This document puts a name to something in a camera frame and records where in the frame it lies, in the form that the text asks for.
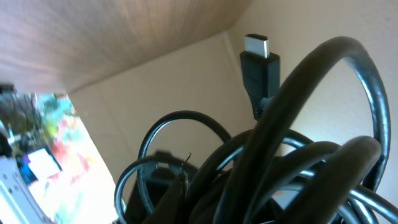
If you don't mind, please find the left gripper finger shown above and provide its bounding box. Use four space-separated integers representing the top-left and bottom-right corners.
124 152 198 223

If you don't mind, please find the thick black cable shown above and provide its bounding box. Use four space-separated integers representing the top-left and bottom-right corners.
186 33 398 224

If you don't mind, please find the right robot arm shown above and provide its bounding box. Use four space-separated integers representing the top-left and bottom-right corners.
1 125 60 223

